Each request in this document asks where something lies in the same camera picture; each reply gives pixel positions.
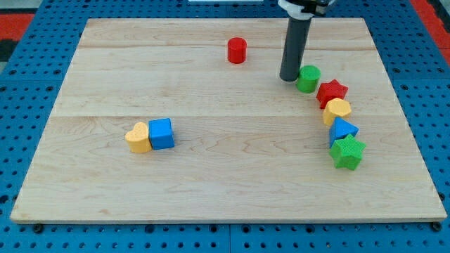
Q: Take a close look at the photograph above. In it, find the white black robot arm end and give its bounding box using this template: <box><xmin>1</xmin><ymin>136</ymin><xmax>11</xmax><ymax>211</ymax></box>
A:
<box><xmin>277</xmin><ymin>0</ymin><xmax>337</xmax><ymax>20</ymax></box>

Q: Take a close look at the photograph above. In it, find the blue cube block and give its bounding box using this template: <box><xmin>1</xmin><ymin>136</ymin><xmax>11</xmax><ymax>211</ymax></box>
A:
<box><xmin>148</xmin><ymin>118</ymin><xmax>175</xmax><ymax>150</ymax></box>

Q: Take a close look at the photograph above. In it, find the wooden board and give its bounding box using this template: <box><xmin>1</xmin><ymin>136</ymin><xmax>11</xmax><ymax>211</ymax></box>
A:
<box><xmin>11</xmin><ymin>18</ymin><xmax>447</xmax><ymax>224</ymax></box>

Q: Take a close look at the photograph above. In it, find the red cylinder block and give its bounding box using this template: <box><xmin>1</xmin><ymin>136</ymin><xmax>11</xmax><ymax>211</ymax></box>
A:
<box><xmin>227</xmin><ymin>37</ymin><xmax>247</xmax><ymax>64</ymax></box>

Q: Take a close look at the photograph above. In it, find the yellow heart block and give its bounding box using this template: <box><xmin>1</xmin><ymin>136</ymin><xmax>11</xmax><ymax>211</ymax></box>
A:
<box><xmin>124</xmin><ymin>122</ymin><xmax>153</xmax><ymax>153</ymax></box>

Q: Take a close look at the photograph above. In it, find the green cylinder block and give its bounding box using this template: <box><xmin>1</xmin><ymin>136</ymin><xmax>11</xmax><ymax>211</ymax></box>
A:
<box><xmin>296</xmin><ymin>65</ymin><xmax>321</xmax><ymax>93</ymax></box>

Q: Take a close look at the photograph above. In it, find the red star block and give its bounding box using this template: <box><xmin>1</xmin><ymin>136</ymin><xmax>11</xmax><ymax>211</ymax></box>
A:
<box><xmin>316</xmin><ymin>79</ymin><xmax>349</xmax><ymax>109</ymax></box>

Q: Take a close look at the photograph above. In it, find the yellow hexagon block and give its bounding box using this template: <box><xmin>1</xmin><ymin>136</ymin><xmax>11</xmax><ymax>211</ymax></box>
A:
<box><xmin>323</xmin><ymin>98</ymin><xmax>352</xmax><ymax>127</ymax></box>

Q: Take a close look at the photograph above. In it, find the blue triangle block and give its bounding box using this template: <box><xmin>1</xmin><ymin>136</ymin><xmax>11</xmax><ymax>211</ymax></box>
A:
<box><xmin>328</xmin><ymin>117</ymin><xmax>359</xmax><ymax>148</ymax></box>

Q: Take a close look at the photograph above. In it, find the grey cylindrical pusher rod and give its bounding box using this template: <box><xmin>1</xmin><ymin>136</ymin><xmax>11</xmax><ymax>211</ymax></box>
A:
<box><xmin>279</xmin><ymin>18</ymin><xmax>311</xmax><ymax>82</ymax></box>

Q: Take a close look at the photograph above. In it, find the green star block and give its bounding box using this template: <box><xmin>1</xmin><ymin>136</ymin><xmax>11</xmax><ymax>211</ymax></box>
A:
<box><xmin>329</xmin><ymin>134</ymin><xmax>366</xmax><ymax>171</ymax></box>

